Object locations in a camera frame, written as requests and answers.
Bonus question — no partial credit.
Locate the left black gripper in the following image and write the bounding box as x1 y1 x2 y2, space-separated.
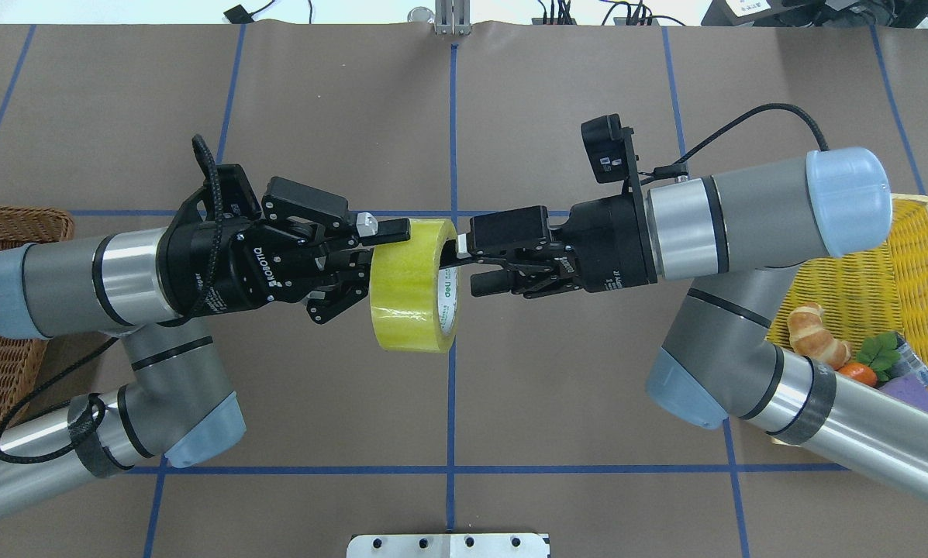
157 177 411 325

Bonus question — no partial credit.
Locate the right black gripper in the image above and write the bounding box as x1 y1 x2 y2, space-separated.
440 194 658 299

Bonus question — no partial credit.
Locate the yellow tape roll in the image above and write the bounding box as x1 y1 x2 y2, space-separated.
368 219 459 353

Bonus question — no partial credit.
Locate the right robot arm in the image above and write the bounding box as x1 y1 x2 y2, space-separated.
440 147 928 502

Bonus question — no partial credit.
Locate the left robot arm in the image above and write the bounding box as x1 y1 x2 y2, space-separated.
0 164 412 518

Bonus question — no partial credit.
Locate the yellow plastic basket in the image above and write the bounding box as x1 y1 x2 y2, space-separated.
766 194 928 365

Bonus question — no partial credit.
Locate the small black device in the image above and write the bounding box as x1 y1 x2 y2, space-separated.
223 5 254 25

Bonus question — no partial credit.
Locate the toy croissant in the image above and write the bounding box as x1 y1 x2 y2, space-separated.
787 301 851 370

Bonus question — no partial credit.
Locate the orange toy carrot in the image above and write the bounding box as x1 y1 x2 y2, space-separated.
838 331 901 388

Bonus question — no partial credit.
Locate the purple foam cube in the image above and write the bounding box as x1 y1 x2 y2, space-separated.
878 374 928 414

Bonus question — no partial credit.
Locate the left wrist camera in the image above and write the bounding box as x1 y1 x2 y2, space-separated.
172 134 261 226

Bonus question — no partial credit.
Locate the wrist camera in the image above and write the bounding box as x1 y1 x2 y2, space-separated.
172 134 261 226
580 113 638 195

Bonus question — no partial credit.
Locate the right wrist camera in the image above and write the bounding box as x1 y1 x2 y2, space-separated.
580 113 638 195

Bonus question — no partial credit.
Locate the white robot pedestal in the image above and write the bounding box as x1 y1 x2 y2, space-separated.
346 532 552 557

